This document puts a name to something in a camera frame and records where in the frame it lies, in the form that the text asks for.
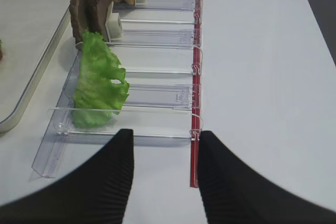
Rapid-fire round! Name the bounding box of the brown meat patty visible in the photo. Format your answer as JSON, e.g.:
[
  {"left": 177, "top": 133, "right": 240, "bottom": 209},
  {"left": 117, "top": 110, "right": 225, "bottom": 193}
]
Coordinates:
[
  {"left": 69, "top": 0, "right": 89, "bottom": 43},
  {"left": 88, "top": 0, "right": 111, "bottom": 42}
]

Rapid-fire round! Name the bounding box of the brown meat patty rear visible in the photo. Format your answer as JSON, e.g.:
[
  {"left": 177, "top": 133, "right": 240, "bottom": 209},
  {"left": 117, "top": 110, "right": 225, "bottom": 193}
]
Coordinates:
[{"left": 88, "top": 0, "right": 111, "bottom": 42}]

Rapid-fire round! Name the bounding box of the cream metal tray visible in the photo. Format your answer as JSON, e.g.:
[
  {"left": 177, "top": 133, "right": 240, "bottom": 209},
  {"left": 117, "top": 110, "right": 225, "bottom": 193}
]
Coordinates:
[{"left": 1, "top": 0, "right": 70, "bottom": 132}]

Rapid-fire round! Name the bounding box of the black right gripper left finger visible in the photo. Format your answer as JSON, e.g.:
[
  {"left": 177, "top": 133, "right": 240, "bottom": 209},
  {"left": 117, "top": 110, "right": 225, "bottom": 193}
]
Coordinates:
[{"left": 1, "top": 129, "right": 134, "bottom": 223}]

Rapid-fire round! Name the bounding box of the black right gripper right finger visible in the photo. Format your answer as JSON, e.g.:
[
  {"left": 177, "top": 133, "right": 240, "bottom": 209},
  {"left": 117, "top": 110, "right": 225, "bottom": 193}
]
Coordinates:
[{"left": 197, "top": 131, "right": 335, "bottom": 223}]

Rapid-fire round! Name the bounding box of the brown meat patty front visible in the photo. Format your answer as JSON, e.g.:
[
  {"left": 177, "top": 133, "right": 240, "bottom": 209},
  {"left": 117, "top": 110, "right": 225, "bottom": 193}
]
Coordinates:
[{"left": 69, "top": 0, "right": 89, "bottom": 43}]

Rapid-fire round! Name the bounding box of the clear acrylic right rack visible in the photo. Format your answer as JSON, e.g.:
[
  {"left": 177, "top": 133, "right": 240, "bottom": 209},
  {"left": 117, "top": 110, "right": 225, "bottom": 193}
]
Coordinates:
[{"left": 32, "top": 0, "right": 203, "bottom": 187}]

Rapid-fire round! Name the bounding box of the green lettuce leaf in rack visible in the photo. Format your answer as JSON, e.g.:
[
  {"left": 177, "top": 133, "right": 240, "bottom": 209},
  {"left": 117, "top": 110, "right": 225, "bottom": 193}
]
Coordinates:
[{"left": 71, "top": 30, "right": 130, "bottom": 128}]

